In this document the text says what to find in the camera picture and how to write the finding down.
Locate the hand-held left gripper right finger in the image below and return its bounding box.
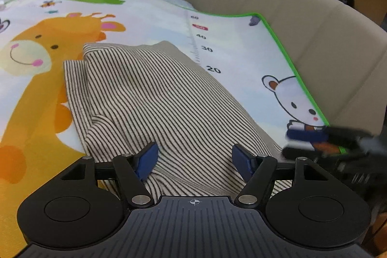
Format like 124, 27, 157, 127
231, 144, 327, 209

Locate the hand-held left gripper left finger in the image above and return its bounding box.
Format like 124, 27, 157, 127
61, 142, 159, 208

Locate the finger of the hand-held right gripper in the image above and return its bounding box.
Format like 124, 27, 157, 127
282, 146, 341, 160
286, 125, 373, 144

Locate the striped beige garment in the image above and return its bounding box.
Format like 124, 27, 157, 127
63, 41, 293, 199

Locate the beige sofa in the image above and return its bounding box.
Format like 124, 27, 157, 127
181, 0, 387, 162

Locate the cartoon animal play mat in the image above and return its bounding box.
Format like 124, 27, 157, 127
0, 0, 348, 246

